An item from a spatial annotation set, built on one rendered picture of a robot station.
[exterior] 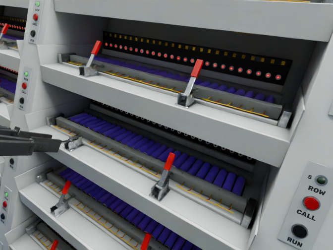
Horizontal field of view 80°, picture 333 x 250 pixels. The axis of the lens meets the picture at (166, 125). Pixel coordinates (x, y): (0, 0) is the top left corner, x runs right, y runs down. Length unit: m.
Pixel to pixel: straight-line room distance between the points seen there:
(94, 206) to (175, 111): 0.37
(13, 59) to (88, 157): 0.40
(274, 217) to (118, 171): 0.31
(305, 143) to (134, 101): 0.30
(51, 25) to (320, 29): 0.59
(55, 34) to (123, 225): 0.54
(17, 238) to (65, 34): 0.65
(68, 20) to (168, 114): 0.44
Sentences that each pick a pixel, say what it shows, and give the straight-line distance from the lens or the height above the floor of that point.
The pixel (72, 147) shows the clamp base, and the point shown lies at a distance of 0.56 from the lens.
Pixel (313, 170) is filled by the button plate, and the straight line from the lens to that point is 0.34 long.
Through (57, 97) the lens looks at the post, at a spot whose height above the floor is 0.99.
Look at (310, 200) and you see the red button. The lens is 0.35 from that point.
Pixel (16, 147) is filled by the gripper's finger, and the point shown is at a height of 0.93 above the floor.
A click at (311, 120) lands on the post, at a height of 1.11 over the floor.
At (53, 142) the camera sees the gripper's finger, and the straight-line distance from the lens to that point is 0.51.
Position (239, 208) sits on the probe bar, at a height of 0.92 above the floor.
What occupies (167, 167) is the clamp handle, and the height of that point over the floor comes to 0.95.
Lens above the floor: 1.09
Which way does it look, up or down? 9 degrees down
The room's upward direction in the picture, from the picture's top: 16 degrees clockwise
